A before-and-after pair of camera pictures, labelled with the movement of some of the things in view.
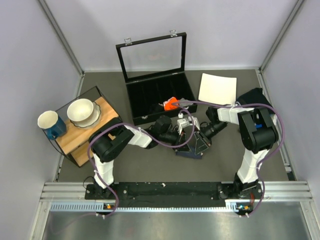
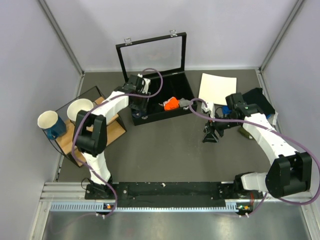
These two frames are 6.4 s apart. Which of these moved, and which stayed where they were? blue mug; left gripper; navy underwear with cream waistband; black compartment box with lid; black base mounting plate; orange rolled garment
Moved: navy underwear with cream waistband; left gripper
Stayed: blue mug; orange rolled garment; black compartment box with lid; black base mounting plate
